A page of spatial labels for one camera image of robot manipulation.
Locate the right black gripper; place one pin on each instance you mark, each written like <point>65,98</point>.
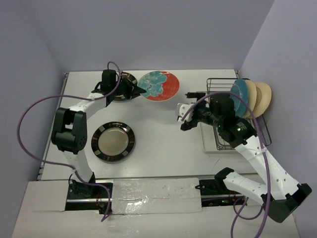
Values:
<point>188,125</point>

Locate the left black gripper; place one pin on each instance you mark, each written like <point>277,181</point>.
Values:
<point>132,91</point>

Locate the red and teal floral plate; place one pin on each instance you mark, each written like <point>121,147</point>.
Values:
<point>159,85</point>

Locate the black rim plate front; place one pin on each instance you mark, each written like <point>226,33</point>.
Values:
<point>112,142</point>

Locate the black rim plate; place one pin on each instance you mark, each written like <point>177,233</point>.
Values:
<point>112,142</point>
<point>131,78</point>

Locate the teal scalloped plate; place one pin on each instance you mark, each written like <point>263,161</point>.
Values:
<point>240,89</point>

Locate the beige bird plate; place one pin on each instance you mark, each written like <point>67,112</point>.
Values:
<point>264,95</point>
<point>252,94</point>

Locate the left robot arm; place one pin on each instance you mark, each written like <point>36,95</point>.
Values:
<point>70,125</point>

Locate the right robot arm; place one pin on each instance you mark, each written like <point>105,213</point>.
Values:
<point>280,194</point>

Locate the black rim plate rear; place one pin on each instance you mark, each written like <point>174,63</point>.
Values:
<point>131,78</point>

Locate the white drain tray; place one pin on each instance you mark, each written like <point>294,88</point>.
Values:
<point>212,142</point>

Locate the silver tape sheet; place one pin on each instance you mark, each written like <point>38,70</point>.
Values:
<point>155,196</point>

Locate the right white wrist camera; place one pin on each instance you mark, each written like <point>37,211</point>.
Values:
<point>182,109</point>

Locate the black wire dish rack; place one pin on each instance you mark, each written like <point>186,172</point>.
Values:
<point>225,84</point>

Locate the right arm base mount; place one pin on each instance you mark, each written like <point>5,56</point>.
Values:
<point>212,195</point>

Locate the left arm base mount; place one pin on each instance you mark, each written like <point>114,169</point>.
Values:
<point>82,197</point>

